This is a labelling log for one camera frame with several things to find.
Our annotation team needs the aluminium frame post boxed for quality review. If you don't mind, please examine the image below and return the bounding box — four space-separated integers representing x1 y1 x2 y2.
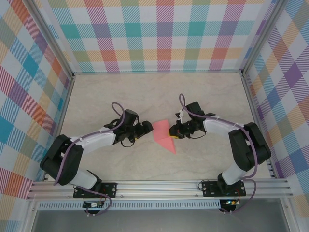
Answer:
240 0 290 77
25 0 75 80

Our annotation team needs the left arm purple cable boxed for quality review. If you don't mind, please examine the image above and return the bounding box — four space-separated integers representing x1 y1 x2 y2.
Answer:
53 102 127 217

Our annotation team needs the gripper thin black cable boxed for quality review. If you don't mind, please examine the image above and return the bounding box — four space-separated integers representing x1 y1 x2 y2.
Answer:
120 139 136 149
188 130 207 140

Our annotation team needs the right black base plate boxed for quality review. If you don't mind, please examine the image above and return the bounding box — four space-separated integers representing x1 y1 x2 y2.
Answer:
202 180 247 198

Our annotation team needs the right gripper thin black cable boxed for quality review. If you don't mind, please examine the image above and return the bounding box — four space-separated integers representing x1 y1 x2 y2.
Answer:
188 130 207 140

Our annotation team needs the slotted grey cable duct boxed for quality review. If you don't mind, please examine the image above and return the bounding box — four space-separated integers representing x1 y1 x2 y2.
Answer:
38 199 222 210

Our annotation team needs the grey metal base panel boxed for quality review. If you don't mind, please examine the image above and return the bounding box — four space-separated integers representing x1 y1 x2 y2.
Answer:
31 209 290 232

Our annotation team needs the left gripper thin black cable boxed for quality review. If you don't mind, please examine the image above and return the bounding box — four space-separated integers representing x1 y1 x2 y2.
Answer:
120 139 136 149

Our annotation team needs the wide aluminium base rail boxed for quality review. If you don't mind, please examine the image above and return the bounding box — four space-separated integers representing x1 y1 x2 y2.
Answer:
27 178 294 200

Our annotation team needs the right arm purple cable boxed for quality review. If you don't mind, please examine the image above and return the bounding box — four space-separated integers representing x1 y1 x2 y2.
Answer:
178 93 257 215

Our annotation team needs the thin aluminium floor rail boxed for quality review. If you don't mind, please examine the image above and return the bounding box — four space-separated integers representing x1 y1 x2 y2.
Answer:
72 70 244 75

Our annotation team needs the white cable bracket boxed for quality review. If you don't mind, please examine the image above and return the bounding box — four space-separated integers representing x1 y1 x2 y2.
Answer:
175 108 188 124

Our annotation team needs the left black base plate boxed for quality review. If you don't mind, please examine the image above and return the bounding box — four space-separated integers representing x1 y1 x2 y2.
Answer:
73 182 118 199

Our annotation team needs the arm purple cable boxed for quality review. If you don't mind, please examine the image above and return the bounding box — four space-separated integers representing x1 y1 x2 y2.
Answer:
178 93 257 215
53 102 127 217

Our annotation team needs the right black wrist camera box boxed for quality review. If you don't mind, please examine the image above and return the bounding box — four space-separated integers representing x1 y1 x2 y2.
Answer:
184 101 205 116

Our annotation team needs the aluminium side floor rail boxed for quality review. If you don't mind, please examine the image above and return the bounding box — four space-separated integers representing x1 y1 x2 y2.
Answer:
42 74 76 182
240 72 277 179

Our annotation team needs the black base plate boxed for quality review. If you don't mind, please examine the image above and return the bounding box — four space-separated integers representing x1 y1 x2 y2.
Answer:
73 182 118 199
202 180 247 198

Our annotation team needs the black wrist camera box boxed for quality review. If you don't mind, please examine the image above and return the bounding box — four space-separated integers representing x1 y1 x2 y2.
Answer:
123 109 140 126
184 101 205 116

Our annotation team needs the left black wrist camera box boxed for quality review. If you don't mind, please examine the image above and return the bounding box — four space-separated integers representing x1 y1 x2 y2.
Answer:
123 109 140 126

